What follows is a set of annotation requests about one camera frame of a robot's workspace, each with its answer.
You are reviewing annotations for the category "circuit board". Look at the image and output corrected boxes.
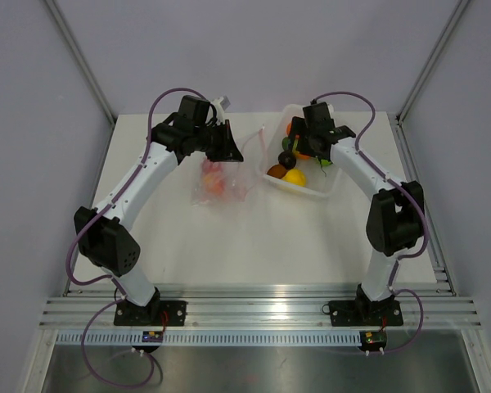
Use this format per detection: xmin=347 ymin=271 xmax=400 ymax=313
xmin=361 ymin=331 xmax=387 ymax=350
xmin=142 ymin=331 xmax=164 ymax=343

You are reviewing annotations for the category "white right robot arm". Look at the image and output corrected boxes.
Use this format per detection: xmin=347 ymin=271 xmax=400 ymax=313
xmin=289 ymin=100 xmax=426 ymax=324

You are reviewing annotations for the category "clear zip top bag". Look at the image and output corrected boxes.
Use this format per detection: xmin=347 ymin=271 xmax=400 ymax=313
xmin=191 ymin=124 xmax=267 ymax=205

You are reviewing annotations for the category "white slotted cable duct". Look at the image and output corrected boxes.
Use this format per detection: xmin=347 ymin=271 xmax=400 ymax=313
xmin=56 ymin=330 xmax=361 ymax=347

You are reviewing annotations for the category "brown toy kiwi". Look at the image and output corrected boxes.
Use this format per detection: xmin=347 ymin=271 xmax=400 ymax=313
xmin=267 ymin=164 xmax=288 ymax=179

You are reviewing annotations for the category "yellow toy lemon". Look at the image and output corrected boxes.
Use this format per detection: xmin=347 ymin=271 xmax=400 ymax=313
xmin=282 ymin=169 xmax=307 ymax=187

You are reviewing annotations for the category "right circuit board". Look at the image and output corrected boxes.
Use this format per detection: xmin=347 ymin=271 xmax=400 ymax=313
xmin=361 ymin=331 xmax=387 ymax=350

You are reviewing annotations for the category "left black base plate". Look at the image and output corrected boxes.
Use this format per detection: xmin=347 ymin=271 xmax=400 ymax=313
xmin=114 ymin=300 xmax=187 ymax=328

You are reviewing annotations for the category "orange toy peach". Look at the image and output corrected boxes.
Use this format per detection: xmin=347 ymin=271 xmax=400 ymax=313
xmin=201 ymin=160 xmax=223 ymax=187

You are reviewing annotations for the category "black toy avocado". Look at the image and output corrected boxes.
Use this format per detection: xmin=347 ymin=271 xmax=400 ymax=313
xmin=277 ymin=151 xmax=297 ymax=170

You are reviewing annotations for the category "aluminium frame rail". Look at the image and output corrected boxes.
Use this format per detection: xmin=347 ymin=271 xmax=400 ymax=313
xmin=39 ymin=282 xmax=481 ymax=330

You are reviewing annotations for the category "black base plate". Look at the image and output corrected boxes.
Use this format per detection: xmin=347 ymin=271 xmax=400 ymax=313
xmin=327 ymin=299 xmax=403 ymax=327
xmin=114 ymin=300 xmax=187 ymax=328

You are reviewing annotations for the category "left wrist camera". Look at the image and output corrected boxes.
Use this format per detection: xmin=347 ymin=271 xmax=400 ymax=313
xmin=210 ymin=96 xmax=230 ymax=123

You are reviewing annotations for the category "green orange toy mango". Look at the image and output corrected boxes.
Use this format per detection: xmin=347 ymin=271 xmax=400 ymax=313
xmin=282 ymin=137 xmax=309 ymax=160

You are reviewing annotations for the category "left circuit board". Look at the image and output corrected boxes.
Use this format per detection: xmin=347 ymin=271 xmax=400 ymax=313
xmin=142 ymin=331 xmax=164 ymax=343

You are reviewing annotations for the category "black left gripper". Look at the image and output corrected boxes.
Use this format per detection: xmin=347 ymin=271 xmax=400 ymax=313
xmin=193 ymin=120 xmax=244 ymax=163

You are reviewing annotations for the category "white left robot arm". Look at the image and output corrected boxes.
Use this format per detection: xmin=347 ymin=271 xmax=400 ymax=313
xmin=71 ymin=88 xmax=244 ymax=326

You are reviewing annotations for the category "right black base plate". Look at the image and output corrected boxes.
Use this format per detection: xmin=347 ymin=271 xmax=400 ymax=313
xmin=327 ymin=299 xmax=403 ymax=327

